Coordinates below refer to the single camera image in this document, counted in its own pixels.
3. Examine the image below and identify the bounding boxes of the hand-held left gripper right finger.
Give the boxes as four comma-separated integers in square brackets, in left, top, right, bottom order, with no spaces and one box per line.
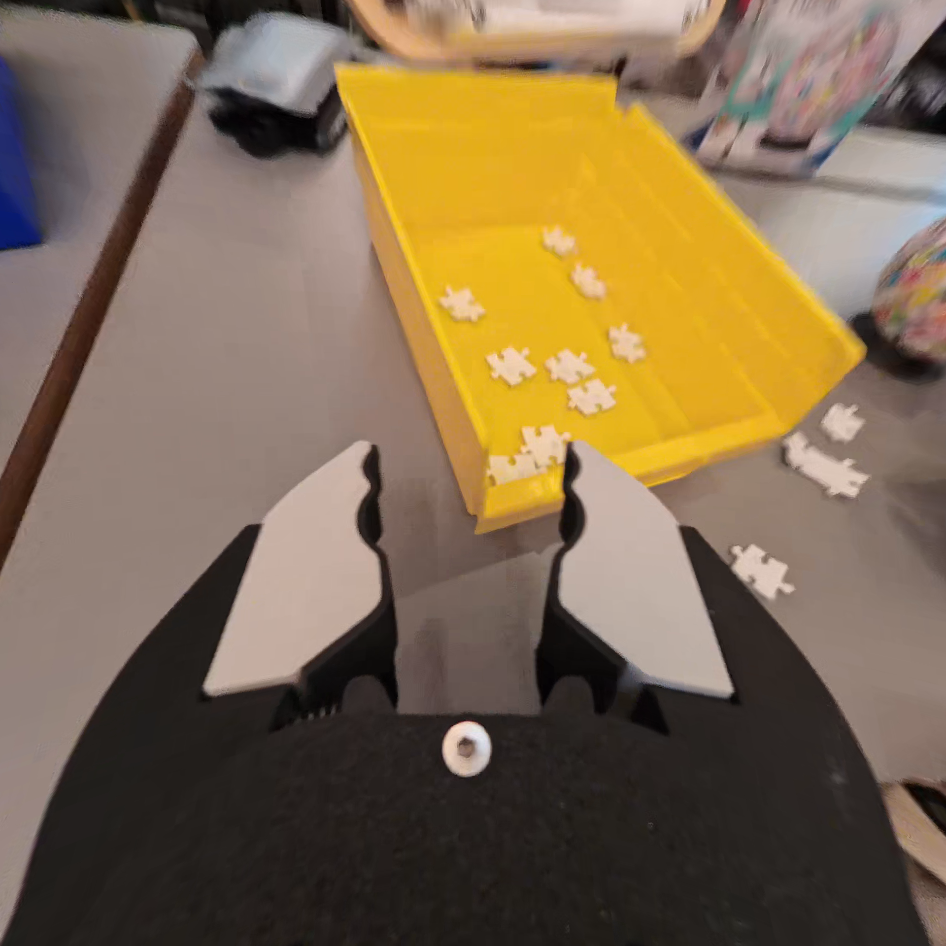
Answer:
[535,440,736,712]

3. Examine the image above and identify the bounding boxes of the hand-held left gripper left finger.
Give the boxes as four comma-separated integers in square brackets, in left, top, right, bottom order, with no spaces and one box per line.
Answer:
[202,440,400,712]

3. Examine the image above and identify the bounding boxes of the white double jigsaw piece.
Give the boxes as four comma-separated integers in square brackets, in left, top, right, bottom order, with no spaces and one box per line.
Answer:
[782,432,872,498]

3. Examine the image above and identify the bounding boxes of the group of white jigsaw pieces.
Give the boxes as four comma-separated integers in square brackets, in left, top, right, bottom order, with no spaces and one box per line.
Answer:
[439,225,647,489]

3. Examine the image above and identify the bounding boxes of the black ball stand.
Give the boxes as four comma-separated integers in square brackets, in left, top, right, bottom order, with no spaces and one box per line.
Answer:
[848,310,946,384]

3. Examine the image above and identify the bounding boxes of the colourful puzzle ball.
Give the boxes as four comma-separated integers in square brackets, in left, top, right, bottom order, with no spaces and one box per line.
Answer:
[872,218,946,363]

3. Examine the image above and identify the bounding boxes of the yellow box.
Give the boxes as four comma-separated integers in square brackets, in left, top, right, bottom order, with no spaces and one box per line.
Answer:
[334,63,867,535]

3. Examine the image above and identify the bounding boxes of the grey black device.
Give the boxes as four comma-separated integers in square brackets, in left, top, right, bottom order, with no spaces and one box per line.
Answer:
[198,13,350,160]

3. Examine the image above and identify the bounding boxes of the blue plastic bin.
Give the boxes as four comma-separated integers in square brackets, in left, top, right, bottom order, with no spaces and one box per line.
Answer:
[0,55,44,252]

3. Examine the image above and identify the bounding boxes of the colourful cardboard toy box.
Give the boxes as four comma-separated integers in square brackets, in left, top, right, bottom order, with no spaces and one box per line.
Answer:
[687,0,946,178]

